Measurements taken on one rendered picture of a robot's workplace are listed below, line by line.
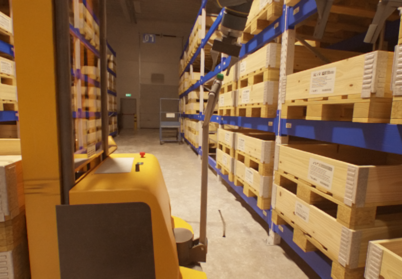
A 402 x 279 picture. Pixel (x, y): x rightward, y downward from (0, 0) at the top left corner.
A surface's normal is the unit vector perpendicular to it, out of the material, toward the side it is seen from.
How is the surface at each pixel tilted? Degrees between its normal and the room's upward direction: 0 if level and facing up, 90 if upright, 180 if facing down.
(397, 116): 90
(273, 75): 90
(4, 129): 90
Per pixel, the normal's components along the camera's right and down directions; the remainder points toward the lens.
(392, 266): -0.98, 0.00
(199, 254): -0.11, 0.11
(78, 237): 0.19, 0.12
